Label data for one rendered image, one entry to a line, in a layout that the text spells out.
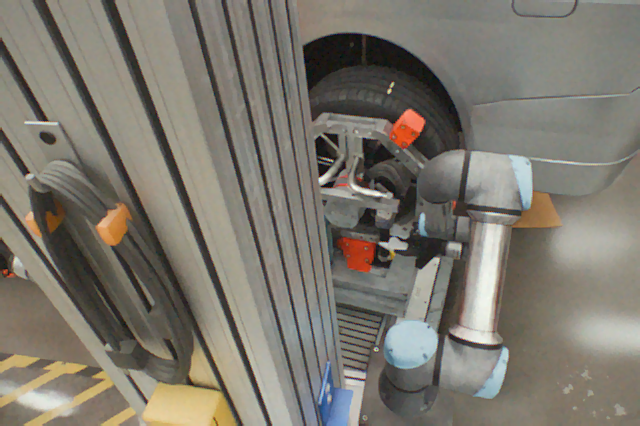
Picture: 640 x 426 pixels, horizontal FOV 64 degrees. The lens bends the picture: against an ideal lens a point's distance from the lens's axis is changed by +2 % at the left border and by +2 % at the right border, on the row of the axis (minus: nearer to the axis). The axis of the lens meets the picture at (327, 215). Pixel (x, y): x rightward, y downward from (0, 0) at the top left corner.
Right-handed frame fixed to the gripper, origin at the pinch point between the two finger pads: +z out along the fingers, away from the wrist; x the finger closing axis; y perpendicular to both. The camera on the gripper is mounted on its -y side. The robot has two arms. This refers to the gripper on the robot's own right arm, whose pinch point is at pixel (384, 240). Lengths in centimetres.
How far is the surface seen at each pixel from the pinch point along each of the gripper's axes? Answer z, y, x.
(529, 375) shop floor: -59, -83, -13
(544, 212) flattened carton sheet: -66, -82, -116
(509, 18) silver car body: -29, 56, -44
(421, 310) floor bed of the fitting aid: -11, -75, -30
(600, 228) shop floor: -94, -82, -109
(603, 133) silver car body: -63, 20, -43
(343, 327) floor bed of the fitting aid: 24, -81, -16
